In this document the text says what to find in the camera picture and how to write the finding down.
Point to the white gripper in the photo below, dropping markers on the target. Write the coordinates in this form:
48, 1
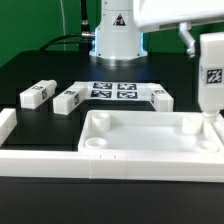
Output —
156, 15

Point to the white desk top tray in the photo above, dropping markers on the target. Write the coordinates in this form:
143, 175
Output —
147, 131

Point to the white fiducial marker sheet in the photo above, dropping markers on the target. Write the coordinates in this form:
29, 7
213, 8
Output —
119, 90

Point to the white U-shaped fence frame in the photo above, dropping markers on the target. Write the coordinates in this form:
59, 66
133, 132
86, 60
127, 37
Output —
99, 164

